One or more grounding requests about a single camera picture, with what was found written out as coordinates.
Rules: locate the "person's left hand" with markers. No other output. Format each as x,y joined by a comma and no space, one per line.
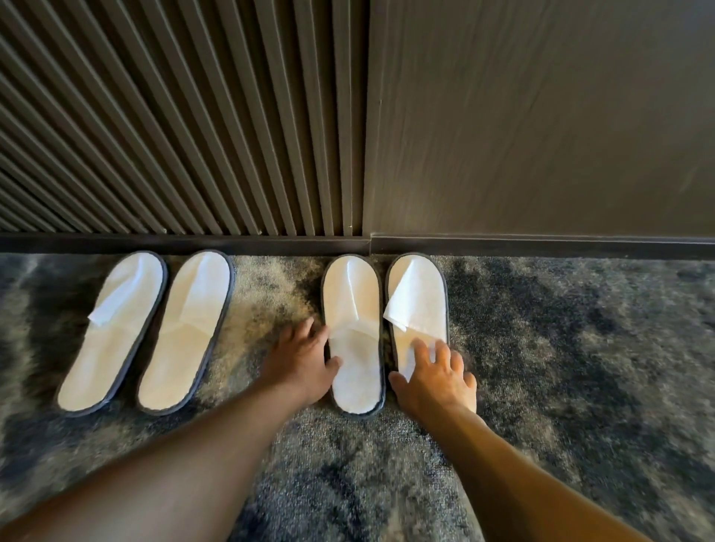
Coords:
299,365

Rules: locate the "person's right hand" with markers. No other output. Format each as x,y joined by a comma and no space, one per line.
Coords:
438,393

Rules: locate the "white slipper with grey trim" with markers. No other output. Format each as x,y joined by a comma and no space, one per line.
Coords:
416,301
100,363
360,385
179,357

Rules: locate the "grey mottled carpet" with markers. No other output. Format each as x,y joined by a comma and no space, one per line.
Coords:
558,363

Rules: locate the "person's left forearm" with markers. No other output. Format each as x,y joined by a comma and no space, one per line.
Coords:
167,486

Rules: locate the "person's right forearm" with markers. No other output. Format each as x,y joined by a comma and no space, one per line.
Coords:
503,486

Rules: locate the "dark baseboard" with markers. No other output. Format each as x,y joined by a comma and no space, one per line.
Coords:
558,247
167,244

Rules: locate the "brown slatted wood panel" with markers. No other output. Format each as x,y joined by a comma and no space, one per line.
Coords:
167,111

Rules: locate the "smooth brown wood panel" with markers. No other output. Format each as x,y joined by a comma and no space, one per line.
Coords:
558,111

